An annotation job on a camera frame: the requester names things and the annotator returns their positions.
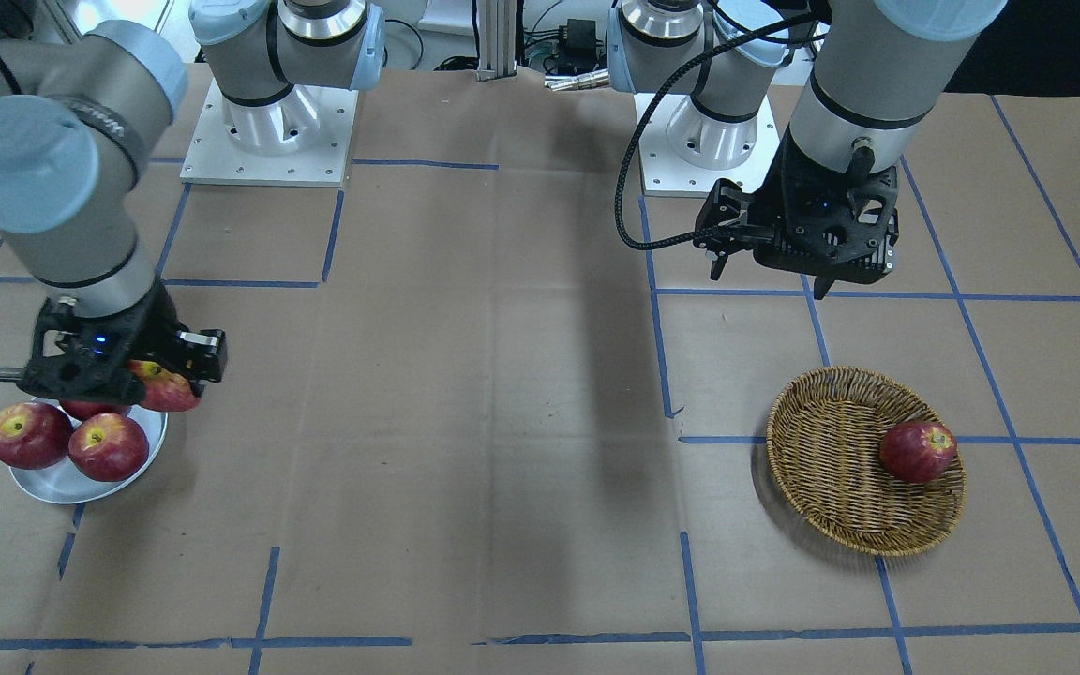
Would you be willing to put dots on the red apple carried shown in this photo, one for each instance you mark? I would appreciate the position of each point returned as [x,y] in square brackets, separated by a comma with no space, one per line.
[164,390]

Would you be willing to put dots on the red apple on plate back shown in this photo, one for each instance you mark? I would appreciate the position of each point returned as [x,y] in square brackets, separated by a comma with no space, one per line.
[83,410]

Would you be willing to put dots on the red apple on plate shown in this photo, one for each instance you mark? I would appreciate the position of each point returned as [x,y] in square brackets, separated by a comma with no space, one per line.
[34,435]
[109,447]
[83,410]

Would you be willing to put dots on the red apple on plate front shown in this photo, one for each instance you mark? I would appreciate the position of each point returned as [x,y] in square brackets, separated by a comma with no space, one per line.
[109,447]

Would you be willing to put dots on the light blue plate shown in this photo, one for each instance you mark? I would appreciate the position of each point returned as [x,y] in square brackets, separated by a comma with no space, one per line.
[63,483]

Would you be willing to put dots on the wicker basket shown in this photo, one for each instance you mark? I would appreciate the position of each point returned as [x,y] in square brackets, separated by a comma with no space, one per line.
[823,439]

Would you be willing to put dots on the red apple in basket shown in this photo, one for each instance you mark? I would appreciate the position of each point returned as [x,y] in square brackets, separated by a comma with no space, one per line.
[917,451]

